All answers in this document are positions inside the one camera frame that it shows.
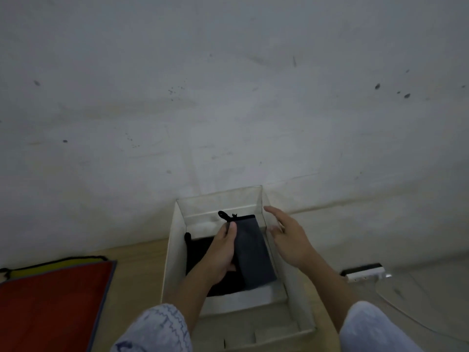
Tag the person's left hand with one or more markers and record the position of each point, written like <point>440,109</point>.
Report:
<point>218,258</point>

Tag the person's right hand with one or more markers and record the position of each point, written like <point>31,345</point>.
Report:
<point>293,241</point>

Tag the person's left thumb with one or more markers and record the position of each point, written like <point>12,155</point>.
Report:
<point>231,236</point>

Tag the person's right thumb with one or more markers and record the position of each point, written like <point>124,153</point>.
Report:
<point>277,236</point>

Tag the person's left forearm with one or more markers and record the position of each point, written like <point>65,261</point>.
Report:
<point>192,295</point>

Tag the person's right forearm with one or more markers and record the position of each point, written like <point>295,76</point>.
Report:
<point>329,289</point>

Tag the pile of black pouches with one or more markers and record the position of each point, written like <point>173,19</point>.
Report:
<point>199,252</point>

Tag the white cardboard box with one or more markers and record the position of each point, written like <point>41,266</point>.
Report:
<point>176,260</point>

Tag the white paper insert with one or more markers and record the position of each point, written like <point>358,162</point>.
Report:
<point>249,298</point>

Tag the white power strip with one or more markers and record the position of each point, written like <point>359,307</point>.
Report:
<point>366,276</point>

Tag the person's left patterned white sleeve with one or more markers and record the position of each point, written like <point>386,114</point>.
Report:
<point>157,331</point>

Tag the person's right white sleeve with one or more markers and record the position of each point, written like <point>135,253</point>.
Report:
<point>373,331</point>

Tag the red cloth with grey trim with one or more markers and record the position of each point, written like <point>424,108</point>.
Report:
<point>51,307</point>

